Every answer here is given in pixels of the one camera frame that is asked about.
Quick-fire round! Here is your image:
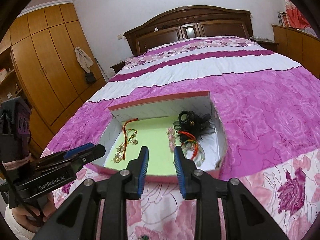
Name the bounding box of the dark bedside table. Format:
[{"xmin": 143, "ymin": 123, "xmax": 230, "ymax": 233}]
[{"xmin": 111, "ymin": 60, "xmax": 126, "ymax": 74}]

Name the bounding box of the red rainbow cord bracelet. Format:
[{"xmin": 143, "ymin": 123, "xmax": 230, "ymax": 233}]
[{"xmin": 177, "ymin": 130, "xmax": 200, "ymax": 161}]

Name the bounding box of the dark wooden headboard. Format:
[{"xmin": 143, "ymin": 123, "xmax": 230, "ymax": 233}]
[{"xmin": 124, "ymin": 5, "xmax": 253, "ymax": 56}]

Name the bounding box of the black hanging bag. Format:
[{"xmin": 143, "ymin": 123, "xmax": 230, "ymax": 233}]
[{"xmin": 85, "ymin": 72, "xmax": 97, "ymax": 84}]

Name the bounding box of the hanging beige cloth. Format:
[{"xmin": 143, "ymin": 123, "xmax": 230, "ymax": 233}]
[{"xmin": 75, "ymin": 47, "xmax": 94, "ymax": 73}]

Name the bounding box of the wooden sideboard cabinet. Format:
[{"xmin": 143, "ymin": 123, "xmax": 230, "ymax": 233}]
[{"xmin": 272, "ymin": 25, "xmax": 320, "ymax": 79}]

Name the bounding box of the person's left hand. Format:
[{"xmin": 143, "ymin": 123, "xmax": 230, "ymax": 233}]
[{"xmin": 11, "ymin": 192, "xmax": 57, "ymax": 234}]

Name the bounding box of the pink pig hair clip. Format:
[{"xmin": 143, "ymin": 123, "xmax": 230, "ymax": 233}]
[{"xmin": 167, "ymin": 127, "xmax": 176, "ymax": 153}]

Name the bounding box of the wooden wardrobe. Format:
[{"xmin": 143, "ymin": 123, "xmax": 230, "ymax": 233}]
[{"xmin": 1, "ymin": 3, "xmax": 106, "ymax": 157}]

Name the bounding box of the jade bead bracelet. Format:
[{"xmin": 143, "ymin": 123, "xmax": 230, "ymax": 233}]
[{"xmin": 182, "ymin": 142, "xmax": 206, "ymax": 168}]

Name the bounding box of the pink cardboard box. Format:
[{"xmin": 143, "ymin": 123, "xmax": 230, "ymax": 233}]
[{"xmin": 92, "ymin": 91, "xmax": 227, "ymax": 183}]

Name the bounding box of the floral red curtain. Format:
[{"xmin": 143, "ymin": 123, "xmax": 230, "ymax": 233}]
[{"xmin": 285, "ymin": 0, "xmax": 311, "ymax": 30}]

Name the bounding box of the black feather hair clip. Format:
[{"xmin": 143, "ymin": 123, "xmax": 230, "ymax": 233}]
[{"xmin": 174, "ymin": 111, "xmax": 213, "ymax": 142}]

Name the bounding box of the green foam sheet in box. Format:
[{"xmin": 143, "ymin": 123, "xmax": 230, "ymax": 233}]
[{"xmin": 104, "ymin": 116, "xmax": 178, "ymax": 176}]

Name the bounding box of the pink floral bedspread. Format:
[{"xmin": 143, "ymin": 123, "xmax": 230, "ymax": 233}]
[{"xmin": 43, "ymin": 36, "xmax": 319, "ymax": 239}]

